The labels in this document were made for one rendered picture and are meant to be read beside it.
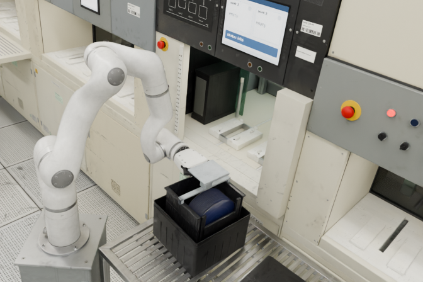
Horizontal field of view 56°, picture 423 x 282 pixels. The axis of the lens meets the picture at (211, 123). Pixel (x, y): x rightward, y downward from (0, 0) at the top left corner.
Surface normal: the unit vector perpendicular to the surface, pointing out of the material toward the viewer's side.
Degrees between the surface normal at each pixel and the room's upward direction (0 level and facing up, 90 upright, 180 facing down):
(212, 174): 0
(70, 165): 69
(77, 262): 0
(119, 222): 0
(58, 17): 90
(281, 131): 90
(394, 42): 90
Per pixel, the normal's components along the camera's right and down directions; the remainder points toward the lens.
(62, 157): 0.45, -0.08
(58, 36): 0.71, 0.41
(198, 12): -0.70, 0.29
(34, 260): 0.10, -0.86
